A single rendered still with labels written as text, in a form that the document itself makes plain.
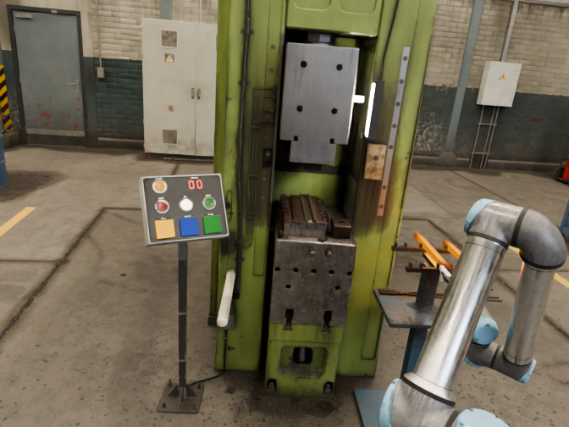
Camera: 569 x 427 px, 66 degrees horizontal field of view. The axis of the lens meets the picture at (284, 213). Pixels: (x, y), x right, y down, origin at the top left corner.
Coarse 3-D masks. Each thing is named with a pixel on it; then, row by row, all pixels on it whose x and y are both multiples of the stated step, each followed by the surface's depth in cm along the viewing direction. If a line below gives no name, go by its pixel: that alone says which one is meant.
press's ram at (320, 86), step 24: (288, 48) 180; (312, 48) 180; (336, 48) 180; (288, 72) 183; (312, 72) 183; (336, 72) 184; (288, 96) 186; (312, 96) 187; (336, 96) 187; (360, 96) 206; (288, 120) 190; (312, 120) 190; (336, 120) 190
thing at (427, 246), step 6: (414, 234) 216; (420, 234) 215; (420, 240) 208; (426, 240) 208; (426, 246) 201; (432, 252) 194; (438, 252) 194; (438, 258) 188; (444, 264) 182; (450, 264) 182; (450, 270) 177
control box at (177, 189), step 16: (160, 176) 183; (176, 176) 185; (192, 176) 188; (208, 176) 192; (144, 192) 178; (160, 192) 181; (176, 192) 184; (192, 192) 187; (208, 192) 190; (144, 208) 178; (176, 208) 183; (192, 208) 186; (208, 208) 189; (224, 208) 192; (144, 224) 181; (176, 224) 182; (224, 224) 191; (160, 240) 178; (176, 240) 181; (192, 240) 185
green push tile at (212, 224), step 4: (208, 216) 188; (212, 216) 188; (216, 216) 189; (204, 220) 186; (208, 220) 187; (212, 220) 188; (216, 220) 189; (204, 224) 186; (208, 224) 187; (212, 224) 187; (216, 224) 188; (220, 224) 189; (204, 228) 186; (208, 228) 186; (212, 228) 187; (216, 228) 188; (220, 228) 189; (204, 232) 186; (208, 232) 186; (212, 232) 187; (216, 232) 188; (220, 232) 189
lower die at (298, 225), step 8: (288, 200) 238; (296, 200) 236; (312, 200) 238; (296, 208) 223; (304, 208) 220; (312, 208) 221; (320, 208) 225; (288, 216) 214; (296, 216) 212; (304, 216) 210; (320, 216) 214; (288, 224) 206; (296, 224) 206; (304, 224) 206; (312, 224) 206; (320, 224) 206; (288, 232) 207; (296, 232) 207; (304, 232) 207; (312, 232) 207; (320, 232) 208
